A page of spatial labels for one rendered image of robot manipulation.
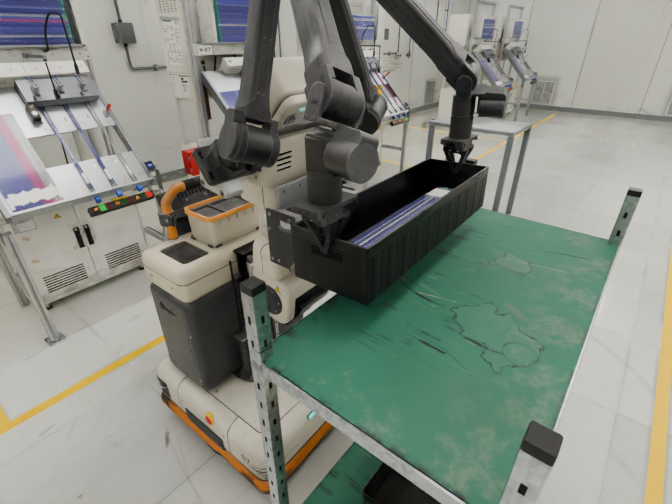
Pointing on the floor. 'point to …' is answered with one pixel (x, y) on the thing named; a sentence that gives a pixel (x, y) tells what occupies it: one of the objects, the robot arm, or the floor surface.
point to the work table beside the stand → (504, 152)
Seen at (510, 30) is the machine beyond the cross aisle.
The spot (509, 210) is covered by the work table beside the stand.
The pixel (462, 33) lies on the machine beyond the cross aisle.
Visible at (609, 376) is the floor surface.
